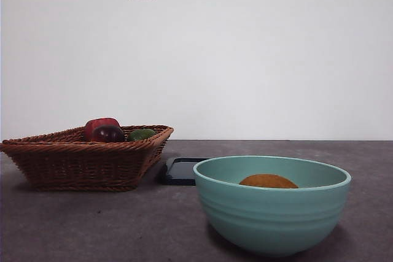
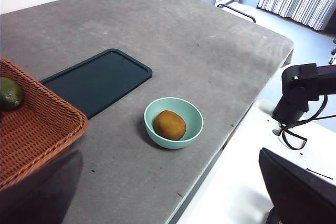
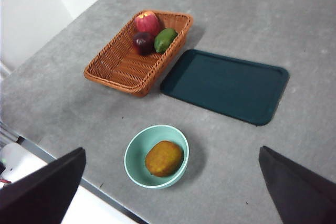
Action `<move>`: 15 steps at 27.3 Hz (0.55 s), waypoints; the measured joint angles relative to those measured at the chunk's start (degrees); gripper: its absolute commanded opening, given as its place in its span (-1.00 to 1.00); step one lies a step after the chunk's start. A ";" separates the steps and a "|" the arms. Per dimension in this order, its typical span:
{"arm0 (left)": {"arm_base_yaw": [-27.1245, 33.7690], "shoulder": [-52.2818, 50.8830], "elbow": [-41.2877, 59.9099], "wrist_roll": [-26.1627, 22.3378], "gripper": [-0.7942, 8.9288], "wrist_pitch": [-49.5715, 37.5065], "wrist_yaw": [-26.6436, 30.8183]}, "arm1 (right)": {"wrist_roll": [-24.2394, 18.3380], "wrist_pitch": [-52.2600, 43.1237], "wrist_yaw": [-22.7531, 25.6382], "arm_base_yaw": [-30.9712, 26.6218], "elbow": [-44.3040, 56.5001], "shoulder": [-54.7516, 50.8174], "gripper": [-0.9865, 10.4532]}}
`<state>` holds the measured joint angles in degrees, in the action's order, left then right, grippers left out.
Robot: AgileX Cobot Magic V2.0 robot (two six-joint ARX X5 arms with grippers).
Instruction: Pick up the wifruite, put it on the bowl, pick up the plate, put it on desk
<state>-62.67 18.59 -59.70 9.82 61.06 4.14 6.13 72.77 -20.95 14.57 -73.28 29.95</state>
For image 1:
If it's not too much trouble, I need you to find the brown fuzzy kiwi fruit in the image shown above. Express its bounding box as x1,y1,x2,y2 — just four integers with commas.
238,174,300,190

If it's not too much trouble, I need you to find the teal ribbed bowl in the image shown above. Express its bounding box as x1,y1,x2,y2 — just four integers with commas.
192,155,352,258

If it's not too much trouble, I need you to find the green vegetable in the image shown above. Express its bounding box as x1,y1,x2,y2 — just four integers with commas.
126,128,158,142

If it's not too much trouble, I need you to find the dark rectangular tray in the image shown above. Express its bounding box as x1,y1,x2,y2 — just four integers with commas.
157,156,206,187

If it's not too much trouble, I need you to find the dark purple round fruit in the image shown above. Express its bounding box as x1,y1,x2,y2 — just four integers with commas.
91,125,126,143

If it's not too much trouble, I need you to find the red bell pepper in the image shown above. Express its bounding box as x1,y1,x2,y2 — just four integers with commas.
84,117,122,142

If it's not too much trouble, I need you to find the brown wicker basket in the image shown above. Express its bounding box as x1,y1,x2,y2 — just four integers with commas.
0,125,175,192

